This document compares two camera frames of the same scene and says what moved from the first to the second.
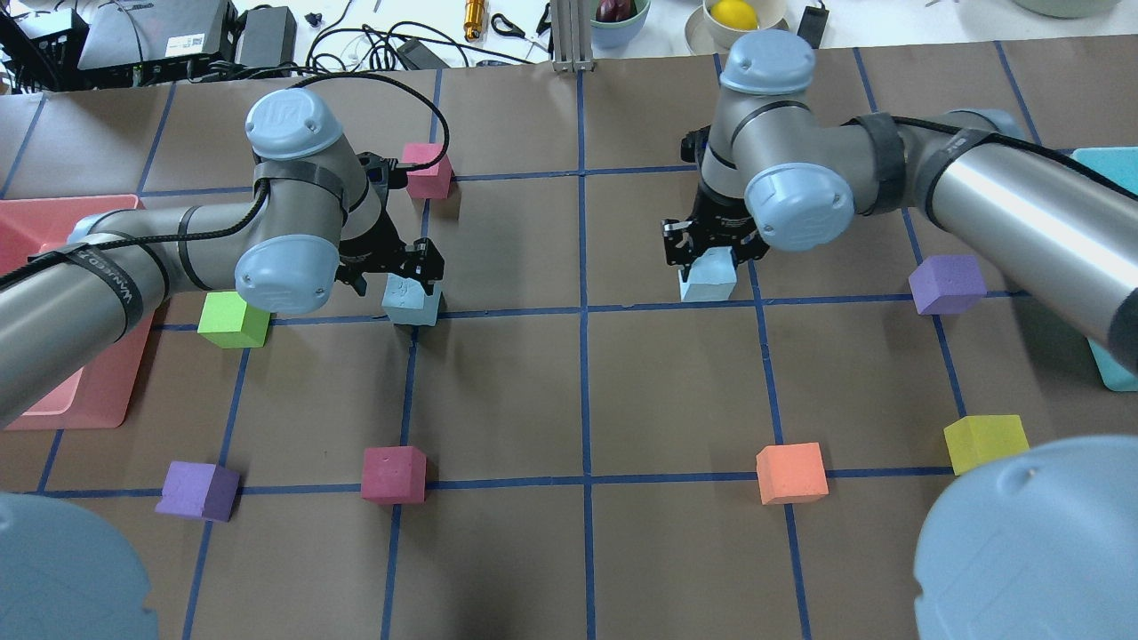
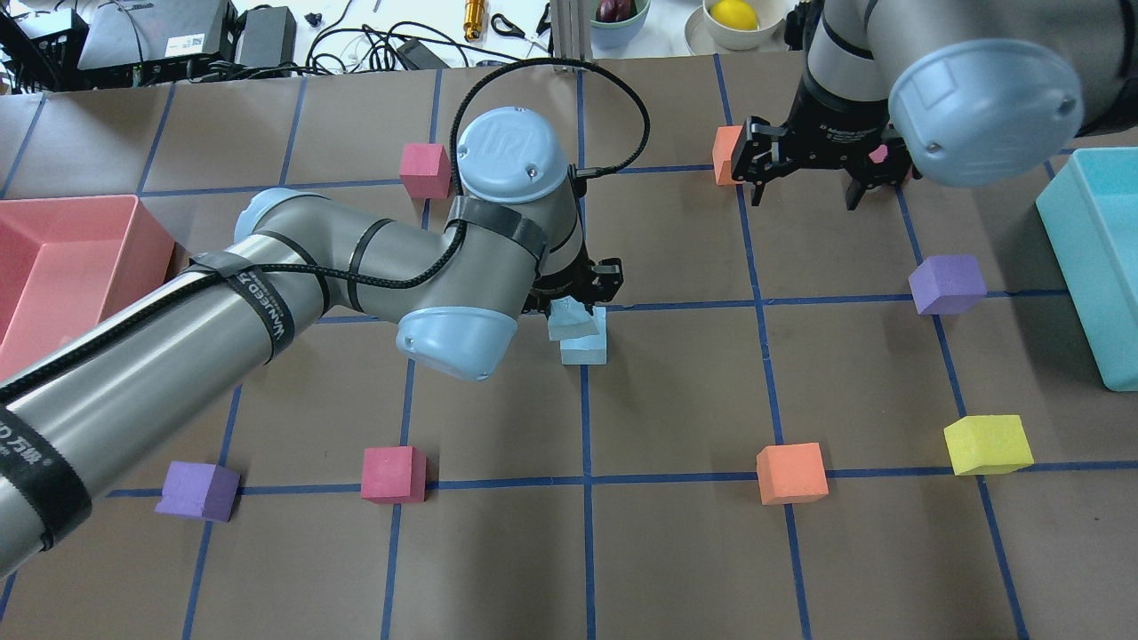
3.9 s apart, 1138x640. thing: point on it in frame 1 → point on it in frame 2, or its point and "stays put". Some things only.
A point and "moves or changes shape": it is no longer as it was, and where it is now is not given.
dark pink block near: x=394 y=474 stays put
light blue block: x=712 y=277 → x=588 y=349
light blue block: x=405 y=301 moves or changes shape
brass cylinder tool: x=473 y=21 stays put
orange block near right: x=791 y=472 stays put
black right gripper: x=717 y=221 → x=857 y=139
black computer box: x=129 y=42 stays put
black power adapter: x=420 y=56 stays put
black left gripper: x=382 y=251 → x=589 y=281
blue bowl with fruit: x=618 y=21 stays put
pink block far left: x=432 y=181 stays put
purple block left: x=200 y=490 stays put
